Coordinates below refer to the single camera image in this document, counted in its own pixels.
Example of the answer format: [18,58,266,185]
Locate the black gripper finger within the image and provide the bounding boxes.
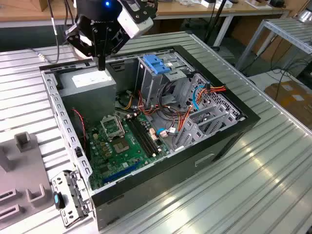
[100,26,130,71]
[64,23,101,71]

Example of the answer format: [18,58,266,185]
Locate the orange red power wire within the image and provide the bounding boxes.
[176,81,228,134]

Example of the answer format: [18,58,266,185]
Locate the silver perforated disk bay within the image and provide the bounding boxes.
[173,72,246,152]

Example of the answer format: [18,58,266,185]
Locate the blue plastic drive latch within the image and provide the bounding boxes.
[143,54,172,75]

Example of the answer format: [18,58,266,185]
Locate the brown wooden box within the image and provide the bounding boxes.
[35,0,53,12]

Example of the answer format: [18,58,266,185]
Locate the silver optical drive cage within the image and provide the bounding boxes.
[135,50,196,110]

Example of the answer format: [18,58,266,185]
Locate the grey power supply unit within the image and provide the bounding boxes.
[56,66,118,127]

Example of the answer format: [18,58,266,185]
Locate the metal socket cover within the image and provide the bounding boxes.
[99,115,126,142]

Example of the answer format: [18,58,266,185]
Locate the black case fan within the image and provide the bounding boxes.
[70,108,89,160]

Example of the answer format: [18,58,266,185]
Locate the black RAM slot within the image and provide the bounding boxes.
[133,112,162,152]
[131,114,158,153]
[124,117,152,158]
[126,115,156,157]

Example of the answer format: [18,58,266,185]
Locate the CPU socket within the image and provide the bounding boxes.
[112,137,132,155]

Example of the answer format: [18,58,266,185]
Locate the green motherboard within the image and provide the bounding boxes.
[86,113,171,191]

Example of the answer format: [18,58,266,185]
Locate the blue expansion slot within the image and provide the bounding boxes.
[101,159,142,185]

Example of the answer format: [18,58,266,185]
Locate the grey parts rack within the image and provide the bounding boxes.
[0,131,54,224]

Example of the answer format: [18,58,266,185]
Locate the black open PC case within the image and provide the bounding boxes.
[39,44,261,231]

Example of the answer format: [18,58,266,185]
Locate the black latch with blue tab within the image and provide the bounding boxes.
[52,191,66,210]

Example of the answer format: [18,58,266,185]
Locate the flat cardboard box with labels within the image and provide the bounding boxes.
[264,81,312,127]

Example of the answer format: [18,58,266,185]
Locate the black cable with metal plug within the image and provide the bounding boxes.
[30,0,60,64]

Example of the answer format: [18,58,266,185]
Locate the yellow black wire bundle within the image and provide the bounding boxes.
[116,94,136,111]

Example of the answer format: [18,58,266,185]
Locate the red orange wire loop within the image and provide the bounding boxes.
[136,89,162,117]

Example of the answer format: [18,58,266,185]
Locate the red black twisted wire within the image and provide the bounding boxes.
[71,108,88,149]

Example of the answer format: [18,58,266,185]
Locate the blue SATA data wire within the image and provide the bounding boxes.
[155,84,205,138]

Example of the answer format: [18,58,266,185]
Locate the silver hinged slot bracket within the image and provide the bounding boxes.
[50,170,92,229]

